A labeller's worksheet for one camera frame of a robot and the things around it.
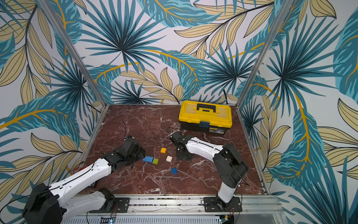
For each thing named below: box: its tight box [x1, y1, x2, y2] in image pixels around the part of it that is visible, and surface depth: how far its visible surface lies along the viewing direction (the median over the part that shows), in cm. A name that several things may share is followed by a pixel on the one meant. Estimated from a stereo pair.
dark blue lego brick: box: [171, 167, 178, 175], surface depth 85 cm
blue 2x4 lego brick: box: [142, 155, 154, 163], surface depth 90 cm
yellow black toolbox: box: [178, 100, 233, 135], surface depth 95 cm
